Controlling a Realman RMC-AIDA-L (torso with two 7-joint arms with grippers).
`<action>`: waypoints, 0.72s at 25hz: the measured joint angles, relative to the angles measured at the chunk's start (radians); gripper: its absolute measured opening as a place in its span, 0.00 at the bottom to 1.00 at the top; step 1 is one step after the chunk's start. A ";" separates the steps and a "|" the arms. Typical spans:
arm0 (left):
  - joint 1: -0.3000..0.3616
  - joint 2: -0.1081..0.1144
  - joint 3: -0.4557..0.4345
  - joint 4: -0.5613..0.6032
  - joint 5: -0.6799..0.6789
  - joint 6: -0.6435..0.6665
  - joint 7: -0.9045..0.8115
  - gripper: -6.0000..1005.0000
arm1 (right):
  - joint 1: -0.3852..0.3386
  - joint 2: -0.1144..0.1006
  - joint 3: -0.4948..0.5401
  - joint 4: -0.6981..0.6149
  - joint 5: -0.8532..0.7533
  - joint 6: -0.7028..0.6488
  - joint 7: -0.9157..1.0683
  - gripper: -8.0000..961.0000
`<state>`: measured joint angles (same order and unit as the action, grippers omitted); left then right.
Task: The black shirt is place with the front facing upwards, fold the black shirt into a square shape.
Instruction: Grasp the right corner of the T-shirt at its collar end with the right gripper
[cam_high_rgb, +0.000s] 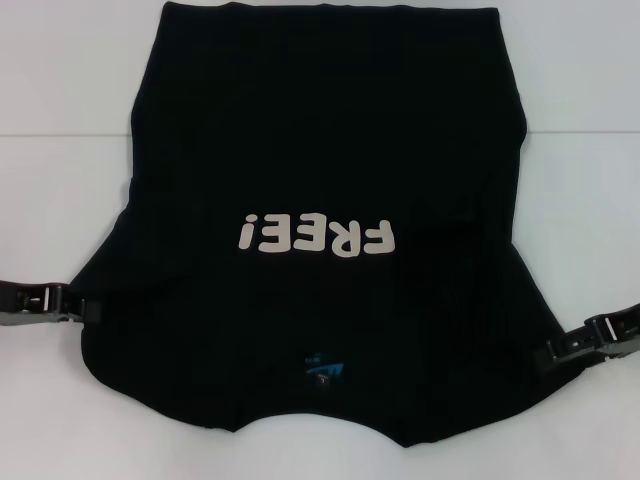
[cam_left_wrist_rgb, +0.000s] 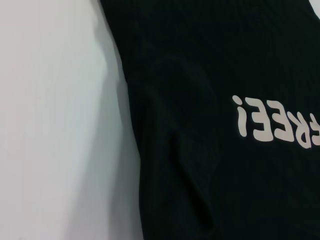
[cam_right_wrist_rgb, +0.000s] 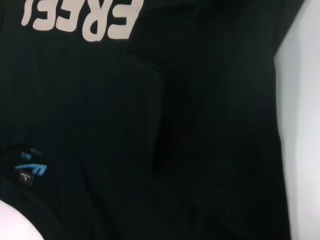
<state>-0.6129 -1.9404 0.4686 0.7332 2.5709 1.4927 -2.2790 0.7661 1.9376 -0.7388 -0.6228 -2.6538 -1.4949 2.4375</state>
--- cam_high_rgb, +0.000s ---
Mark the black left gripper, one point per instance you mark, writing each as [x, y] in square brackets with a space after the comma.
[30, 302]

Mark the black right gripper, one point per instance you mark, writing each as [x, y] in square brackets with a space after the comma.
[617, 335]

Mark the black shirt with FREE print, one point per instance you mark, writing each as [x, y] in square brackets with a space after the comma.
[320, 150]

